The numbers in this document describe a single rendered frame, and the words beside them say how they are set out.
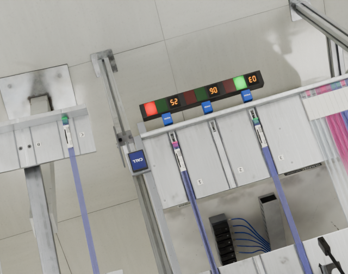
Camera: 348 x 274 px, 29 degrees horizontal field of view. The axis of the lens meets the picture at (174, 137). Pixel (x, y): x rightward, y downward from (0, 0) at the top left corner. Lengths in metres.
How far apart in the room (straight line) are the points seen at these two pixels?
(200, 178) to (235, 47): 0.88
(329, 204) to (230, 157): 0.50
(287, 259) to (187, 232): 0.43
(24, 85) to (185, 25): 0.61
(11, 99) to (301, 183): 1.06
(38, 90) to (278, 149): 1.01
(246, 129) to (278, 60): 0.83
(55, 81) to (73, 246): 0.71
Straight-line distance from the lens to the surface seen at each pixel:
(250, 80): 1.85
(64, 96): 2.48
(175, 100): 1.82
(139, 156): 1.73
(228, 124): 1.80
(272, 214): 2.06
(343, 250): 1.77
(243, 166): 1.77
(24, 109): 2.50
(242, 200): 2.06
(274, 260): 1.74
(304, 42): 2.61
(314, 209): 2.16
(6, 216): 2.71
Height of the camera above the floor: 2.32
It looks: 63 degrees down
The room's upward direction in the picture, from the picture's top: 156 degrees clockwise
